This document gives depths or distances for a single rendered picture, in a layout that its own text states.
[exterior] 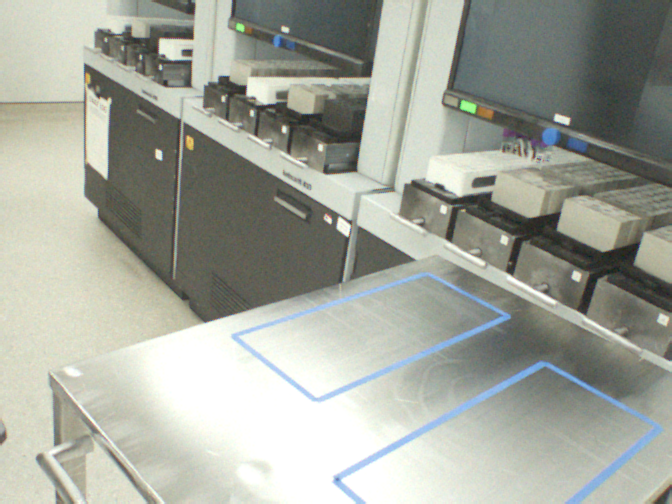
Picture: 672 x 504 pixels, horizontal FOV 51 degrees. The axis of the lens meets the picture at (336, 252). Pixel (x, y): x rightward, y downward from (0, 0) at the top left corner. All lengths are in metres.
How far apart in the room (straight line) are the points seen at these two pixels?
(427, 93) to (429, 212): 0.27
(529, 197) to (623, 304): 0.28
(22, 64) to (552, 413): 4.17
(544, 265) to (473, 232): 0.16
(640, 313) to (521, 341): 0.31
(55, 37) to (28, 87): 0.34
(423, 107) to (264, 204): 0.56
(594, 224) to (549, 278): 0.12
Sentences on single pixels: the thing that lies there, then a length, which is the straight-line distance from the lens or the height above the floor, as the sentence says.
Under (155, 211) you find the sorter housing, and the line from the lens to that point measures 2.50.
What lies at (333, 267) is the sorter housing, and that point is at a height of 0.53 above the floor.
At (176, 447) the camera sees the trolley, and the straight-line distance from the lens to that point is 0.64.
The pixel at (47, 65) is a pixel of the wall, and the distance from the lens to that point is 4.68.
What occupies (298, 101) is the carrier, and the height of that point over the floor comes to 0.85.
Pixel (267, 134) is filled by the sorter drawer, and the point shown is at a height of 0.76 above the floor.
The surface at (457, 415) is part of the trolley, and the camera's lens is 0.73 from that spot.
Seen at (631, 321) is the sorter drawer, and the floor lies 0.77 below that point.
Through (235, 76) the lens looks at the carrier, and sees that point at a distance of 2.10.
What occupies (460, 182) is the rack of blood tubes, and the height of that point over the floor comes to 0.84.
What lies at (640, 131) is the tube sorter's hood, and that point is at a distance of 1.22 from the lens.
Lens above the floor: 1.23
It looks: 24 degrees down
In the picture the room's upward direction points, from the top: 9 degrees clockwise
